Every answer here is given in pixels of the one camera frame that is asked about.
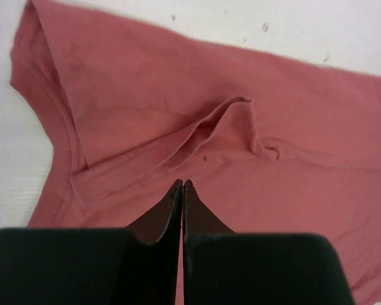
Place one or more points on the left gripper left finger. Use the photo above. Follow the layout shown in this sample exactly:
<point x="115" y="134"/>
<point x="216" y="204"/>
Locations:
<point x="149" y="264"/>

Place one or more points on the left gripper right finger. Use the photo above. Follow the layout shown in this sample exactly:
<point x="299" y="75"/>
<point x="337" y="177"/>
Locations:
<point x="197" y="219"/>

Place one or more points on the red t shirt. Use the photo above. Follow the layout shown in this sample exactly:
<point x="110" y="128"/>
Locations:
<point x="271" y="144"/>

